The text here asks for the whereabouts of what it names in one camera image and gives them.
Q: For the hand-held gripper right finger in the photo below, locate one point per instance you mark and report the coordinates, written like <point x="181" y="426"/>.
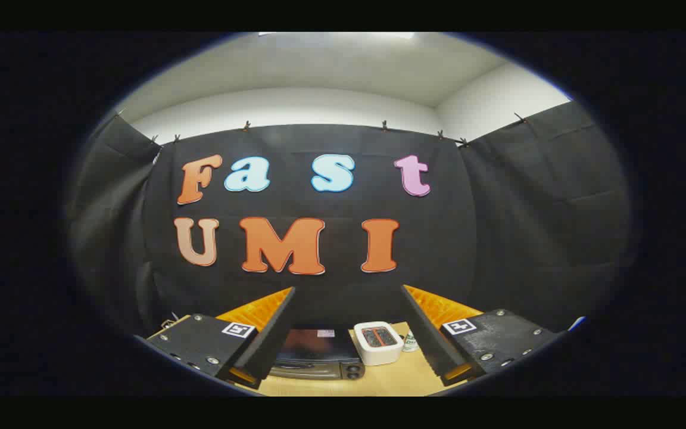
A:
<point x="429" y="339"/>

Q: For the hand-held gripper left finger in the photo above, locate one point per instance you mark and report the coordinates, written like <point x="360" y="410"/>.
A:
<point x="271" y="339"/>

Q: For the black toaster oven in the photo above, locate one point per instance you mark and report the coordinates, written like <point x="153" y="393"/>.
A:
<point x="319" y="345"/>

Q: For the white pop-up toaster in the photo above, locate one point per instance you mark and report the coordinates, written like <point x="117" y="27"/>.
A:
<point x="379" y="356"/>

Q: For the white plastic bottle green label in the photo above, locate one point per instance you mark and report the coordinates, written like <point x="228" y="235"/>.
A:
<point x="410" y="342"/>

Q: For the row of dark cloth clips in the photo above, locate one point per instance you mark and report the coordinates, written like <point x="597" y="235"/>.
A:
<point x="246" y="126"/>

